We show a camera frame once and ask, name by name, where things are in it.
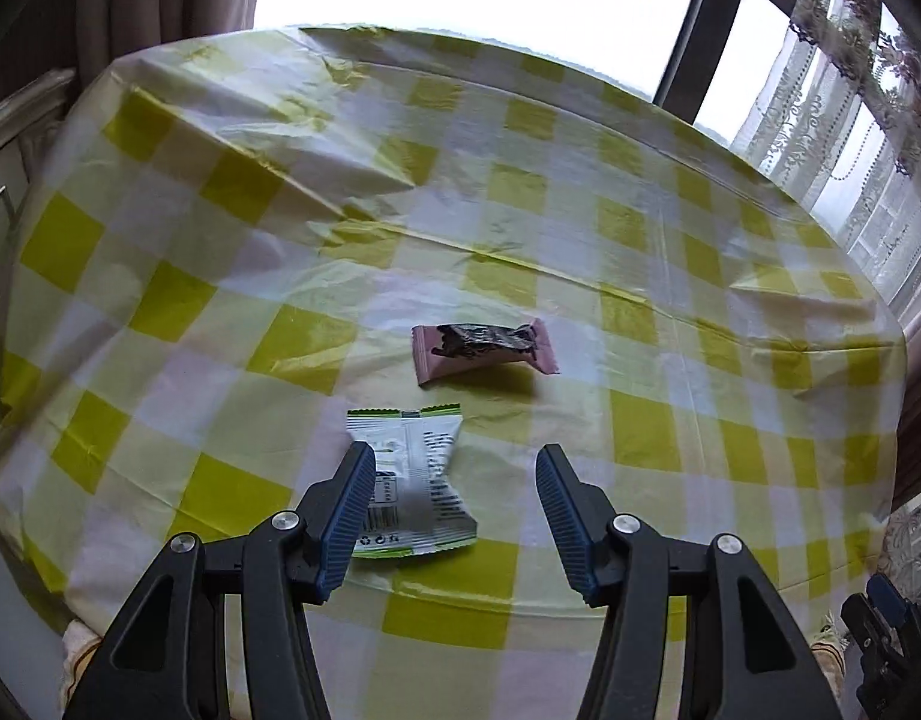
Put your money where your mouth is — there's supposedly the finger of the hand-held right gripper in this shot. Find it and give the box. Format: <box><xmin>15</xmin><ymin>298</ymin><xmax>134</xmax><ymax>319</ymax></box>
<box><xmin>867</xmin><ymin>572</ymin><xmax>921</xmax><ymax>627</ymax></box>
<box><xmin>841</xmin><ymin>595</ymin><xmax>892</xmax><ymax>665</ymax></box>

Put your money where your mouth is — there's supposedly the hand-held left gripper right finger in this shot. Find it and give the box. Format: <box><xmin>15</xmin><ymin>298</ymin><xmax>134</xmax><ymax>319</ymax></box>
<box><xmin>536</xmin><ymin>444</ymin><xmax>844</xmax><ymax>720</ymax></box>

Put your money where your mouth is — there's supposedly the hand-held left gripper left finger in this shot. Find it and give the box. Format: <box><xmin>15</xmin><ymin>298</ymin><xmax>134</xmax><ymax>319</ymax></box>
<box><xmin>62</xmin><ymin>442</ymin><xmax>377</xmax><ymax>720</ymax></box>

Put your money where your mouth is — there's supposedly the white green-edged snack packet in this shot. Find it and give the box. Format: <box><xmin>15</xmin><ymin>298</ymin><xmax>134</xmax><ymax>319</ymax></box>
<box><xmin>345</xmin><ymin>403</ymin><xmax>480</xmax><ymax>558</ymax></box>

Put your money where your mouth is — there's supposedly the pink dark-print snack bar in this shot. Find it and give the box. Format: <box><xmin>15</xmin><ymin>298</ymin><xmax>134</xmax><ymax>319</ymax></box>
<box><xmin>411</xmin><ymin>317</ymin><xmax>562</xmax><ymax>389</ymax></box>

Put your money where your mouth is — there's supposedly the pink drape curtain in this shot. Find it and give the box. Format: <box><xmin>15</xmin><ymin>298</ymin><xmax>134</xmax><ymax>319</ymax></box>
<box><xmin>887</xmin><ymin>240</ymin><xmax>921</xmax><ymax>518</ymax></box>

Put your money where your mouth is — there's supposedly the yellow checked plastic tablecloth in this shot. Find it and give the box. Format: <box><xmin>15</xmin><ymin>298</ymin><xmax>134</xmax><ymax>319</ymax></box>
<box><xmin>0</xmin><ymin>24</ymin><xmax>911</xmax><ymax>720</ymax></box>

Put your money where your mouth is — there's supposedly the white lace curtain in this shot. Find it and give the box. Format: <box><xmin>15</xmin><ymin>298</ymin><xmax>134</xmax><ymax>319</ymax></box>
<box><xmin>730</xmin><ymin>0</ymin><xmax>921</xmax><ymax>323</ymax></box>

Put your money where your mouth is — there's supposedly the white carved cabinet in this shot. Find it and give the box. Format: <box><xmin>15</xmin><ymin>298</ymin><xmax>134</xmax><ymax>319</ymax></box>
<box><xmin>0</xmin><ymin>67</ymin><xmax>79</xmax><ymax>331</ymax></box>

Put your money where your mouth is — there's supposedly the dark window frame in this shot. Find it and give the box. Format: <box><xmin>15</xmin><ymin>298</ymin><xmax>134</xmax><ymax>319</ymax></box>
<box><xmin>650</xmin><ymin>0</ymin><xmax>802</xmax><ymax>130</ymax></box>

